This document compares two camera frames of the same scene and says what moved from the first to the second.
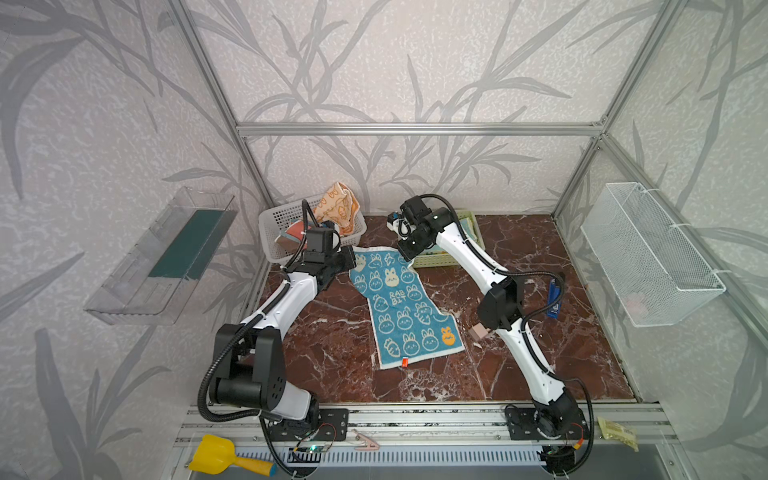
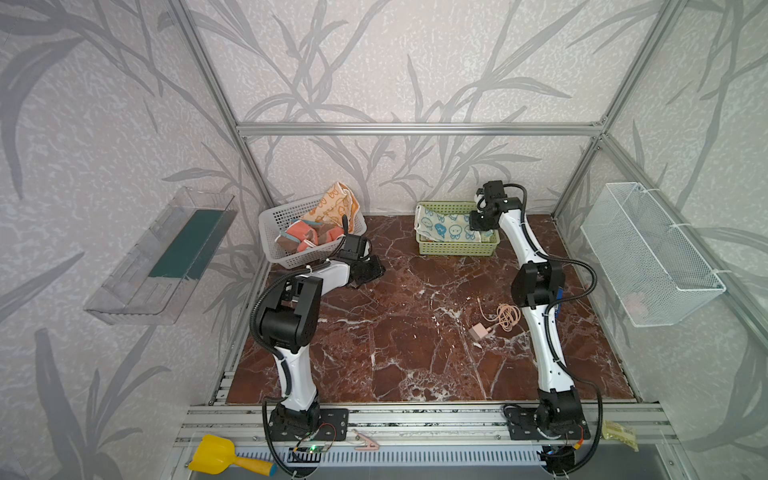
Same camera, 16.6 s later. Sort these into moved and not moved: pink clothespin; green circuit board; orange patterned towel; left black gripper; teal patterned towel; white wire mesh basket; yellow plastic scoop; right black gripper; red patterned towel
Moved: teal patterned towel; left black gripper; right black gripper
Not moved: green circuit board; yellow plastic scoop; pink clothespin; red patterned towel; white wire mesh basket; orange patterned towel
